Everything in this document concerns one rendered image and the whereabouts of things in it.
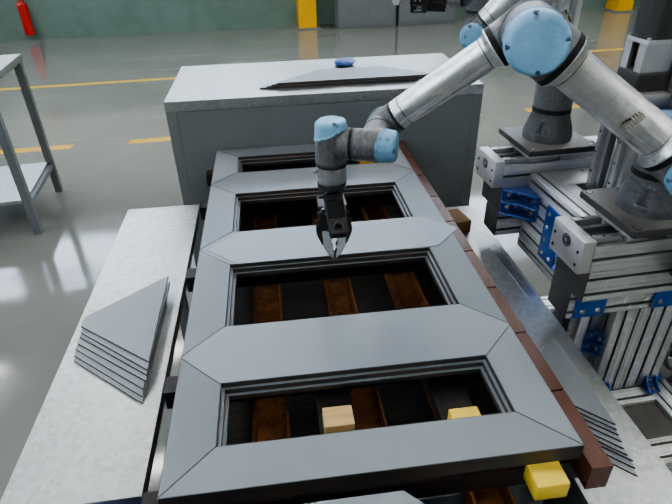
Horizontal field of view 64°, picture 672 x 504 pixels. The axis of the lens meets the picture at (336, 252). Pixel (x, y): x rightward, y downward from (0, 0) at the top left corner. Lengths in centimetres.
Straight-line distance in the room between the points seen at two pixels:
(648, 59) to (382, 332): 95
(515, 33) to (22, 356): 242
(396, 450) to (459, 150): 168
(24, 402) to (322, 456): 178
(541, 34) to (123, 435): 114
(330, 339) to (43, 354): 182
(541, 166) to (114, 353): 136
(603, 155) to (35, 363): 239
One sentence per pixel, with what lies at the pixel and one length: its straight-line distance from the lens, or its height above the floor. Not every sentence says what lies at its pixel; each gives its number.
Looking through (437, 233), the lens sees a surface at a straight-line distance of 160.
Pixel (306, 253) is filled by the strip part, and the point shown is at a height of 85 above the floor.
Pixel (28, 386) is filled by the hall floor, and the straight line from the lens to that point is 266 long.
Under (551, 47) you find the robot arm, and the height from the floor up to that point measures 144.
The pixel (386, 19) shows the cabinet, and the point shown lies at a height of 12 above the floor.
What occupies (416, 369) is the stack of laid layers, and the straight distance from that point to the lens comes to 117.
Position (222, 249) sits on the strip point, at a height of 85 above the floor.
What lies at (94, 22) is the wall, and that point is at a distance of 1059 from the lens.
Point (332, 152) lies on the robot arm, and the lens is 123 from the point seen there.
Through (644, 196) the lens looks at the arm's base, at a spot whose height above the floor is 109.
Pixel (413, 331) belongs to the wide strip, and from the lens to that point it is 124.
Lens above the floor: 165
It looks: 32 degrees down
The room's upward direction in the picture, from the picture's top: 2 degrees counter-clockwise
